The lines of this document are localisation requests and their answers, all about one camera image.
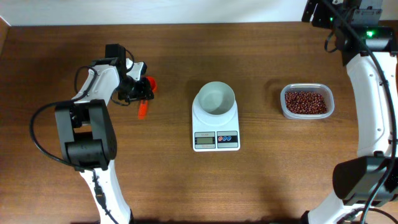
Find orange measuring scoop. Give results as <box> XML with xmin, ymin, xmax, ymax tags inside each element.
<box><xmin>138</xmin><ymin>77</ymin><xmax>157</xmax><ymax>119</ymax></box>

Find white bowl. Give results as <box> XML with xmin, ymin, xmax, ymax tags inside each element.
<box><xmin>197</xmin><ymin>82</ymin><xmax>235</xmax><ymax>115</ymax></box>

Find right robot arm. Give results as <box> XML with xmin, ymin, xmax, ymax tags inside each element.
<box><xmin>300</xmin><ymin>0</ymin><xmax>397</xmax><ymax>223</ymax></box>

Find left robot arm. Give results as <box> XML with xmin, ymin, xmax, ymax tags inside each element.
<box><xmin>55</xmin><ymin>44</ymin><xmax>154</xmax><ymax>223</ymax></box>

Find white digital kitchen scale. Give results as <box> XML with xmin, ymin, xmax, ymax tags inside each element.
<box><xmin>192</xmin><ymin>95</ymin><xmax>241</xmax><ymax>152</ymax></box>

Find red beans in container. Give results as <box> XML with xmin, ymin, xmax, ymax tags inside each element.
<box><xmin>285</xmin><ymin>91</ymin><xmax>327</xmax><ymax>114</ymax></box>

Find clear plastic container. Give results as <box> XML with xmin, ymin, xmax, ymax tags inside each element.
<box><xmin>280</xmin><ymin>83</ymin><xmax>335</xmax><ymax>120</ymax></box>

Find left black cable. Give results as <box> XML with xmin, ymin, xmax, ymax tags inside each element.
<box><xmin>29</xmin><ymin>49</ymin><xmax>136</xmax><ymax>224</ymax></box>

